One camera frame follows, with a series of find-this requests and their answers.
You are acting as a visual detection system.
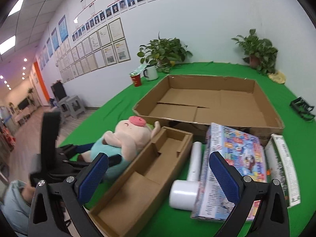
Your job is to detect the pink pig plush toy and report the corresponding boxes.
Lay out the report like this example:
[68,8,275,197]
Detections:
[78,116,161,182]

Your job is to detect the narrow cardboard divider tray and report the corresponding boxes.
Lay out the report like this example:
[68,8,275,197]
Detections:
[90,127,193,236]

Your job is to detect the white green long box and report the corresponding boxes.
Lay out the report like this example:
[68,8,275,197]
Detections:
[264,134,301,208]

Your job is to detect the colourful board game box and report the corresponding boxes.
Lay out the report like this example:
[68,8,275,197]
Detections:
[191,122,268,222]

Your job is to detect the white hair dryer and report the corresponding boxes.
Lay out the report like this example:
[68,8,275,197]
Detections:
[169,142,202,211]

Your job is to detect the person's left hand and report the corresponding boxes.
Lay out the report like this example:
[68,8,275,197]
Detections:
[21,184,35,204]

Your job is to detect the grey plastic stool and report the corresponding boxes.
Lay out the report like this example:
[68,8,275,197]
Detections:
[58,96,70,123]
[66,95,86,119]

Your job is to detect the black monitor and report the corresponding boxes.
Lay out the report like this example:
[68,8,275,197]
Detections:
[51,81,67,102]

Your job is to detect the red paper cup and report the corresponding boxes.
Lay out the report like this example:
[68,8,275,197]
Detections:
[130,71,142,87]

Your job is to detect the large shallow cardboard box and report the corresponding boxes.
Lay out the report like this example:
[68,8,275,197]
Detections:
[133,75,284,146]

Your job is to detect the white enamel mug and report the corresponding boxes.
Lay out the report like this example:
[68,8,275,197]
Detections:
[144,65,159,81]

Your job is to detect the framed certificate lower right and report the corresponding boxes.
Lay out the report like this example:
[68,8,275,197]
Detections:
[114,39,131,63]

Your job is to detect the framed certificate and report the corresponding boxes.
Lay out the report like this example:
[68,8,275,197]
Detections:
[108,18,125,42]
[114,39,131,63]

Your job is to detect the left potted green plant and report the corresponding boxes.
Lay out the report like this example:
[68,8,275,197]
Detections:
[137,34,193,73]

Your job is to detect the potted green plant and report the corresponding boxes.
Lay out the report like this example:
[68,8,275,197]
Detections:
[232,28,278,75]
[137,34,193,73]

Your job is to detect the black folding stand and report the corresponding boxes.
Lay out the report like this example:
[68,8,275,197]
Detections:
[290,97,315,121]

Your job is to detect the framed certificate upper right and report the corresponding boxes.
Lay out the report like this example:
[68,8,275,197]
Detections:
[108,18,125,42]

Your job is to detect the yellow cloth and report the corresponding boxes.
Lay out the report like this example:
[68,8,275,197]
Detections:
[267,71,286,85]

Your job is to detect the right potted green plant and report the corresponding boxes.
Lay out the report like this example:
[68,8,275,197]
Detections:
[232,28,278,75]

